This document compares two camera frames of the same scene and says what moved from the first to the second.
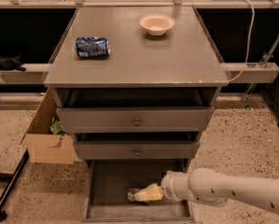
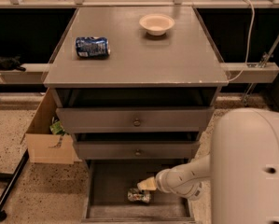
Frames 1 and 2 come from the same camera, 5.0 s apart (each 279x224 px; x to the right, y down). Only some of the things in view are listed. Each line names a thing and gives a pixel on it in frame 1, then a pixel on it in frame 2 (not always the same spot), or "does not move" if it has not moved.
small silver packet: [131, 195] does not move
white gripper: [168, 186] -> [164, 180]
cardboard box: [45, 147] does not move
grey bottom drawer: [108, 182] does not move
